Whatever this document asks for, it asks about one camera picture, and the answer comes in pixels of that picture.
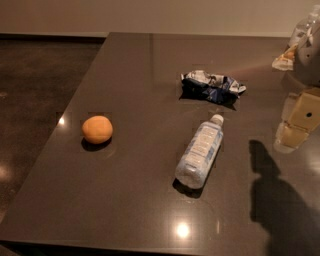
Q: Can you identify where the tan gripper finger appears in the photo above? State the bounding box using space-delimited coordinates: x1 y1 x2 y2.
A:
288 87 320 131
280 123 309 148

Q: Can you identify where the clear blue-labelled plastic bottle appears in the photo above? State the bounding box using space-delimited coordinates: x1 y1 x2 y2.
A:
175 114 224 189

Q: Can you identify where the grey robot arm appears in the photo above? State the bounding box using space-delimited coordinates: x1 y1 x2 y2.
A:
276 22 320 152

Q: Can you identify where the clear bottle in background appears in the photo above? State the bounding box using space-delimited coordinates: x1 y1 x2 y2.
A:
288 5 320 47

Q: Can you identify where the yellow white snack wrapper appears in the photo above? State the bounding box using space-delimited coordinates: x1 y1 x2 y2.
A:
272 44 297 71

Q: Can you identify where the crumpled blue white chip bag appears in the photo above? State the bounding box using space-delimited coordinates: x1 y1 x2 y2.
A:
180 70 246 105

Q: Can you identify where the orange fruit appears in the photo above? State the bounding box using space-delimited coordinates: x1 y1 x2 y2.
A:
82 116 113 144

